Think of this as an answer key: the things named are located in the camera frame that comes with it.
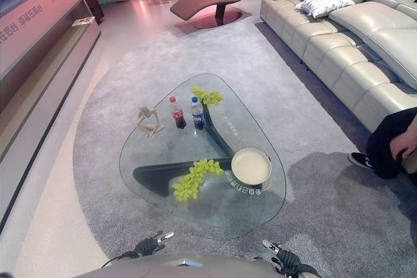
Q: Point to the large green grape bunch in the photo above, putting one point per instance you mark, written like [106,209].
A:
[195,176]

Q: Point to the white patterned pillow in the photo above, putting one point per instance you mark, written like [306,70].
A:
[325,5]

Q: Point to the beige leather sofa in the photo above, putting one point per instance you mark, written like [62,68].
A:
[352,43]

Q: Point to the long tv cabinet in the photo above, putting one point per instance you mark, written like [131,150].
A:
[42,47]

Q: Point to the person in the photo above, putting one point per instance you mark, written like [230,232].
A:
[387,151]

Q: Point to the blue cap cola bottle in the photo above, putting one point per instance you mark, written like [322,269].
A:
[197,113]

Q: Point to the black table base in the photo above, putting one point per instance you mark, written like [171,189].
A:
[182,170]

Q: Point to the cream round plate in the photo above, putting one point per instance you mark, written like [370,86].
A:
[251,165]

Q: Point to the person's hand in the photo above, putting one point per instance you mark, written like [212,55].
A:
[405,144]

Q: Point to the glass coffee table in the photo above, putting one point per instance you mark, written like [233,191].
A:
[202,151]

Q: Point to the silver robot torso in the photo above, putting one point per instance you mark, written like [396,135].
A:
[182,266]

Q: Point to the small green grape bunch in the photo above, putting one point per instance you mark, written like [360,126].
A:
[208,95]

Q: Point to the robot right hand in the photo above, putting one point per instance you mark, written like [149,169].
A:
[284,257]

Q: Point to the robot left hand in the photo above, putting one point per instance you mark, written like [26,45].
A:
[148,245]

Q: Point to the red cap cola bottle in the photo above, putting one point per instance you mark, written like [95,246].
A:
[177,112]

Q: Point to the grey carpet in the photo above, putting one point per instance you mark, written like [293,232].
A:
[309,200]

